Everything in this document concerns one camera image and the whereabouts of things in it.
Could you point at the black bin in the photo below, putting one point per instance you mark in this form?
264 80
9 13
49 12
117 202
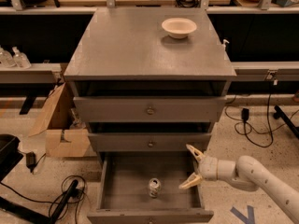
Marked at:
9 154

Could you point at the clear sanitizer bottle right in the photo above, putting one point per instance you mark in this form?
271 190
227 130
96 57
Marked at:
21 59

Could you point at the silver 7up soda can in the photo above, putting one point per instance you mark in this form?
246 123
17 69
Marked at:
154 187

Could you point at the black power adapter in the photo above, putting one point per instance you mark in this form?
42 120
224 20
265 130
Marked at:
245 114
31 161

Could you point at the black power adapter right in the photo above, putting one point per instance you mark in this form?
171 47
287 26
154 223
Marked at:
245 114

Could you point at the grey wooden drawer cabinet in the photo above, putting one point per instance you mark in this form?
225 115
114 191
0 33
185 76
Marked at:
125 52

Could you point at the black stand leg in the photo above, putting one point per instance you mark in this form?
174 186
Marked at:
34 217

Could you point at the grey middle drawer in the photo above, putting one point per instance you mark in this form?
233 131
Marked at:
122 142

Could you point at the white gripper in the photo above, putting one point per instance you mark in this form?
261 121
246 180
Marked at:
209 168

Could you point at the grey open bottom drawer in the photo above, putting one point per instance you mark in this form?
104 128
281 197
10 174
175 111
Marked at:
124 198

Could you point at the small white pump bottle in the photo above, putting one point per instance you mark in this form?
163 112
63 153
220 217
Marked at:
225 44

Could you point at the clear sanitizer bottle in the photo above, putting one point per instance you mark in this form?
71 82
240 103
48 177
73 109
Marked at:
6 58
21 59

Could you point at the black power adapter left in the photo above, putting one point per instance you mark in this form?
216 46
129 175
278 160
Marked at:
31 161

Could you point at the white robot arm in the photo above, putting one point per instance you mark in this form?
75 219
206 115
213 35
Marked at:
246 174

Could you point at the clear sanitizer bottle left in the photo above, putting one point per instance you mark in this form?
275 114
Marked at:
6 58

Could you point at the grey top drawer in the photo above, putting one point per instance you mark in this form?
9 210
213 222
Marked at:
149 109

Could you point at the white paper bowl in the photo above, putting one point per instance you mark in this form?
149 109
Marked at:
179 28

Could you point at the brown cardboard box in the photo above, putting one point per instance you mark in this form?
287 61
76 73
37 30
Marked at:
65 136

